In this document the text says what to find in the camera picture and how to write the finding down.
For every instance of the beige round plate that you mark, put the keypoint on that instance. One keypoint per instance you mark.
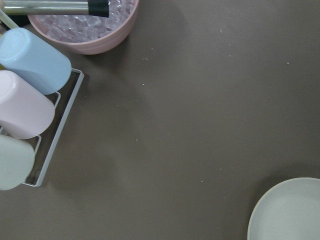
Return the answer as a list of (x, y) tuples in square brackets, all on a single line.
[(289, 210)]

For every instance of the white cup rack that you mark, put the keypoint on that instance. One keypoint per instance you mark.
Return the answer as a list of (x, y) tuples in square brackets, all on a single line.
[(45, 143)]

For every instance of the steel tongs black tip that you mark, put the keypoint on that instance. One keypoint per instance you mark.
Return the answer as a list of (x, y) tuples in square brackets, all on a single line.
[(98, 8)]

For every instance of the pink plastic cup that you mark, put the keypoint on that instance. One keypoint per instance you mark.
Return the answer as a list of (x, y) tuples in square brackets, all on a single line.
[(24, 111)]

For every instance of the pale green plastic cup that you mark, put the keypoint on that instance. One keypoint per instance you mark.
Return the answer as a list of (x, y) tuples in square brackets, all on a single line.
[(17, 159)]

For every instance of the blue plastic cup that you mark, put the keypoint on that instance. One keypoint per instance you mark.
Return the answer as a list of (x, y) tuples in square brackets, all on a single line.
[(34, 60)]

